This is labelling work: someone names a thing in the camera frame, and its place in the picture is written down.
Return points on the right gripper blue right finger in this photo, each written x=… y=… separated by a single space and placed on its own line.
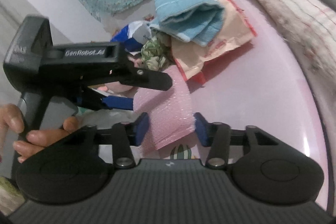
x=203 y=130

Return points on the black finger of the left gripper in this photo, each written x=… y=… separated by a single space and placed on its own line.
x=142 y=78

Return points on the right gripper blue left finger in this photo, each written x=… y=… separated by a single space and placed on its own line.
x=139 y=129

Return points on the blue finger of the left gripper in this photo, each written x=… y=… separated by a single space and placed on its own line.
x=94 y=99

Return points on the green floral scrunchie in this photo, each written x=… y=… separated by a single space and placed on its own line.
x=156 y=53

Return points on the light blue towel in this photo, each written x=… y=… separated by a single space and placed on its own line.
x=196 y=21

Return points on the pink plush toy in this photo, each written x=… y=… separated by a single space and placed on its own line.
x=119 y=89

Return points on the blue white plastic packet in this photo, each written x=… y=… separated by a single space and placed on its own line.
x=133 y=36

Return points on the beige red paper bag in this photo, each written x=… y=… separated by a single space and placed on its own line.
x=236 y=31

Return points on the rolled beige striped blanket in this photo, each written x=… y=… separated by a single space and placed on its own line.
x=309 y=29

